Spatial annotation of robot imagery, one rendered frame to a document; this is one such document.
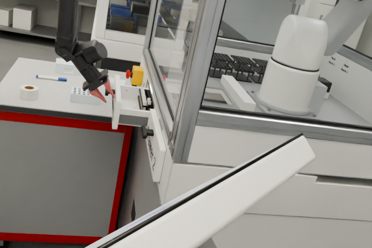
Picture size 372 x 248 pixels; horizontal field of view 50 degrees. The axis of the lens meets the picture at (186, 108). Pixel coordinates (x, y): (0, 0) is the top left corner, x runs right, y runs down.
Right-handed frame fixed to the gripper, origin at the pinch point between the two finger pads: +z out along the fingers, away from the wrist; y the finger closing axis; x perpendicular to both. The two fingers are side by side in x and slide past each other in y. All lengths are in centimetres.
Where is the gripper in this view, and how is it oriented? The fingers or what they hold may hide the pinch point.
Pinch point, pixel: (109, 98)
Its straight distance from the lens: 151.1
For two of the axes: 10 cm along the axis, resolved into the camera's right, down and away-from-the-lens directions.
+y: 8.5, -5.2, -0.6
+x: -1.8, -4.0, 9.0
